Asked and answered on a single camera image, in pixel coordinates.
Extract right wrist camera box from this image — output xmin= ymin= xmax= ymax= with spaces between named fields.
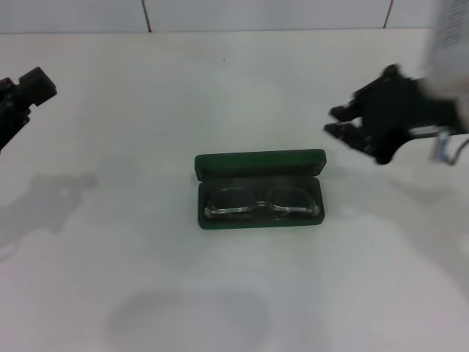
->
xmin=434 ymin=0 xmax=469 ymax=51

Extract green glasses case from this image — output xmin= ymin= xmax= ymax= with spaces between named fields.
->
xmin=193 ymin=148 xmax=328 ymax=231

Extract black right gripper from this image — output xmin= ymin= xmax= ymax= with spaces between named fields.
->
xmin=322 ymin=64 xmax=459 ymax=166

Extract clear white glasses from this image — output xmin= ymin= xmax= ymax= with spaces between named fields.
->
xmin=204 ymin=186 xmax=322 ymax=221

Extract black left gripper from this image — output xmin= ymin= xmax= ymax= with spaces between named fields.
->
xmin=0 ymin=67 xmax=58 ymax=152

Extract right gripper grey cable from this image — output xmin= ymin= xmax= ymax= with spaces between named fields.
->
xmin=433 ymin=127 xmax=469 ymax=166

